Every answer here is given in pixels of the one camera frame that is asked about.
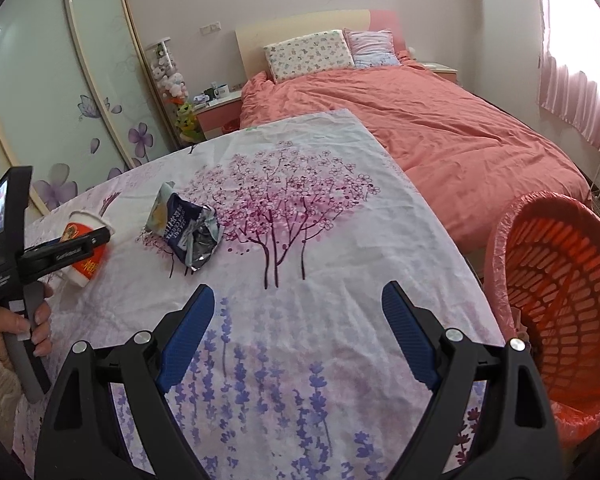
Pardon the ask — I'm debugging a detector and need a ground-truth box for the floral sliding wardrobe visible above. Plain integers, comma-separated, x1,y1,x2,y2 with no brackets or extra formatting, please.
0,0,176,222

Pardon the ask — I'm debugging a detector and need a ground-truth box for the orange trash basket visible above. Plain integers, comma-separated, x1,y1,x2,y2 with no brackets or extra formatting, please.
483,192,600,448

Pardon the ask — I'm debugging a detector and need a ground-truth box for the striped pink pillow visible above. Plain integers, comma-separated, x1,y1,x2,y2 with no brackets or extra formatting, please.
342,29,400,68

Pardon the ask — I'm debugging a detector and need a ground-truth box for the person's left hand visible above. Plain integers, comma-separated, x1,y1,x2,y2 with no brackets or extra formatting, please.
0,301,53,370

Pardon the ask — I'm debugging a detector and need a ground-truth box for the pink window curtain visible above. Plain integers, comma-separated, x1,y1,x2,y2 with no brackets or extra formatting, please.
539,0,600,150

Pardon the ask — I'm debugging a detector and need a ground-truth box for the plush toy display tube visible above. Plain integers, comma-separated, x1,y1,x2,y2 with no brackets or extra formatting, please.
146,38,209,145

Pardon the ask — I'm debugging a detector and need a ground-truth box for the crumpled blue snack bag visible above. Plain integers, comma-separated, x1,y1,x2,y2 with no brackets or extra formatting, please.
145,182,223,273

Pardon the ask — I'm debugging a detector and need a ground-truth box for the salmon pink duvet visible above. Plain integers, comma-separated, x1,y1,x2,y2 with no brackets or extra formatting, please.
240,61,591,255

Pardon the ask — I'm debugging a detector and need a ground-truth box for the floral printed bedsheet cloth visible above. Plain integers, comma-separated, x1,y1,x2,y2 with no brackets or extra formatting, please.
26,110,502,479

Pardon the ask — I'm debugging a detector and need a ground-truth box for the pink bedside table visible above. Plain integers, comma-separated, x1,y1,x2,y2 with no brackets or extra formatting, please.
197,91,242,140

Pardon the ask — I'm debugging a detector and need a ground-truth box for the floral white pillow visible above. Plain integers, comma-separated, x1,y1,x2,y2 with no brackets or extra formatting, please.
263,29,354,82

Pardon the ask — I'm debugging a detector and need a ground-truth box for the white mug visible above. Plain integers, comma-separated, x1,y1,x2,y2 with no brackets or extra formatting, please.
214,84,230,100

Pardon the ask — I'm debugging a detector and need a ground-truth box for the cream pink headboard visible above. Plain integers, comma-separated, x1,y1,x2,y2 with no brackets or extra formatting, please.
235,9,406,79

